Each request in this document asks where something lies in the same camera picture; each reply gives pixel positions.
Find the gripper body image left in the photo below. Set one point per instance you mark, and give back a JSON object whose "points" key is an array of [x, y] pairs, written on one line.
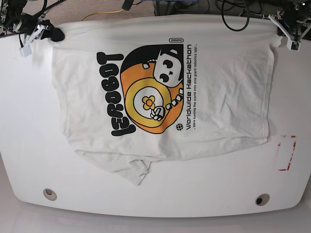
{"points": [[22, 24]]}

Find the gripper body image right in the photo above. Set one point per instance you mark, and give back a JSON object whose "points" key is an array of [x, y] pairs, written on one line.
{"points": [[292, 21]]}

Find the white T-shirt with LeRobot print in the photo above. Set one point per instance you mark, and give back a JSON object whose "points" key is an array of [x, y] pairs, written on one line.
{"points": [[151, 89]]}

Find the red tape rectangle marker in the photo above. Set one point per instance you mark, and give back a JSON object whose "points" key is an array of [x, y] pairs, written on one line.
{"points": [[285, 152]]}

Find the left table cable grommet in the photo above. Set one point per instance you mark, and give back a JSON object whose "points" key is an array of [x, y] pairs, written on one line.
{"points": [[49, 194]]}

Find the table cable grommet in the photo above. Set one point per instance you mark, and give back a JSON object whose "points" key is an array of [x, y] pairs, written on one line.
{"points": [[262, 199], [49, 194]]}

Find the right table cable grommet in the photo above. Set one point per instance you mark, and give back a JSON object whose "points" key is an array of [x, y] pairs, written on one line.
{"points": [[262, 199]]}

